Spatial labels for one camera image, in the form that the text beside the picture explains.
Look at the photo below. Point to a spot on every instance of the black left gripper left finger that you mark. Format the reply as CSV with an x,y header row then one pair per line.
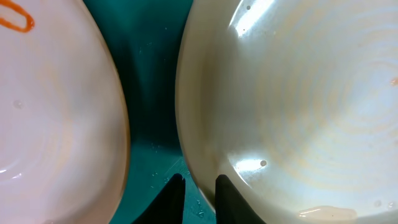
x,y
168,206

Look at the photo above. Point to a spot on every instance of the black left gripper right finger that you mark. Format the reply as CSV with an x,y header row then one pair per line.
x,y
230,206

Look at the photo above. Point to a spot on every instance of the white plate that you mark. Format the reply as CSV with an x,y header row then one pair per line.
x,y
296,102
64,125

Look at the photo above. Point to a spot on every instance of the blue plastic tray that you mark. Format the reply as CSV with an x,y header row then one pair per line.
x,y
144,39

